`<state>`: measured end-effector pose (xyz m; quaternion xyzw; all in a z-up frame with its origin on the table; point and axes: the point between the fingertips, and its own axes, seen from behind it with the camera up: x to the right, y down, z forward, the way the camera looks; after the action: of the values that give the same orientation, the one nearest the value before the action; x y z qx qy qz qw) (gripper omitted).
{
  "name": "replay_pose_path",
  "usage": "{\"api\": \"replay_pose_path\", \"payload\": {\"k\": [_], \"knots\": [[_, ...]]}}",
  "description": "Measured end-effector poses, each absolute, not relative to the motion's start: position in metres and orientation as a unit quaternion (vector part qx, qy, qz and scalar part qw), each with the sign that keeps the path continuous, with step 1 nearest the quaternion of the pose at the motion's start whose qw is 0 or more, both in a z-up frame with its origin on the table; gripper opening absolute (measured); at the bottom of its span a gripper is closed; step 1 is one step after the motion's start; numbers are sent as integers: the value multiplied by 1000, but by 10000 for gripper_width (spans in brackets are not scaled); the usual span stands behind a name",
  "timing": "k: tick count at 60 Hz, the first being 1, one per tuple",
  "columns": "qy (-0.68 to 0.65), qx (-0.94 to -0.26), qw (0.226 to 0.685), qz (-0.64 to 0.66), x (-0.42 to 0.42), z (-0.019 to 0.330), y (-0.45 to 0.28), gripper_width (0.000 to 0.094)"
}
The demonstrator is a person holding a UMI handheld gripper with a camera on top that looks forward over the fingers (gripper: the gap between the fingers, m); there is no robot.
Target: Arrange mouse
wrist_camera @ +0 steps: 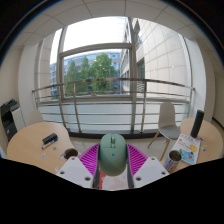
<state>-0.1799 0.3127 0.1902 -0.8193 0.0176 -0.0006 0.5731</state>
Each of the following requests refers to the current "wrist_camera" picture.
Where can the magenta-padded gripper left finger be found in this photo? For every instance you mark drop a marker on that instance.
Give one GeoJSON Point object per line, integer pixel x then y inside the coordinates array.
{"type": "Point", "coordinates": [71, 170]}

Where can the black and white printer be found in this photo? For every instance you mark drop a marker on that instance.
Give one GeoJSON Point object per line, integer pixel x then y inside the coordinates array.
{"type": "Point", "coordinates": [10, 118]}

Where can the blue and white marker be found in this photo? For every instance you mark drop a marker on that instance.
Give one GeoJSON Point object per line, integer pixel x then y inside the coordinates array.
{"type": "Point", "coordinates": [50, 143]}

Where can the white plastic chair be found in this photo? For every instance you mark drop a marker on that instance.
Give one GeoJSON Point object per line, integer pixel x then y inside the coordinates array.
{"type": "Point", "coordinates": [35, 117]}

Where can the black cylinder speaker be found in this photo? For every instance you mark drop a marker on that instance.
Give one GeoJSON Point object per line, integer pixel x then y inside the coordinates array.
{"type": "Point", "coordinates": [196, 123]}

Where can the mint green computer mouse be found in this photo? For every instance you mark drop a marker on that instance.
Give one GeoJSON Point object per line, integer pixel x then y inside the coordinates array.
{"type": "Point", "coordinates": [112, 155]}

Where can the metal balcony railing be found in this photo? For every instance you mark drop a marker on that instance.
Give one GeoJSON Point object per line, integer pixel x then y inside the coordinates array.
{"type": "Point", "coordinates": [113, 80]}

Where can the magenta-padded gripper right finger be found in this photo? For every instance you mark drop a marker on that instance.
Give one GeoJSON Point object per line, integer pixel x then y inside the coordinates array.
{"type": "Point", "coordinates": [151, 170]}

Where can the white chair with wooden legs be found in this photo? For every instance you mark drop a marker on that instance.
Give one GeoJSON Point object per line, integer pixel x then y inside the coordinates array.
{"type": "Point", "coordinates": [166, 120]}

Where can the colourful printed magazine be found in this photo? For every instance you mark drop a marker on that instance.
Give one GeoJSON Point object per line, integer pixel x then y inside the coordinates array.
{"type": "Point", "coordinates": [187, 148]}

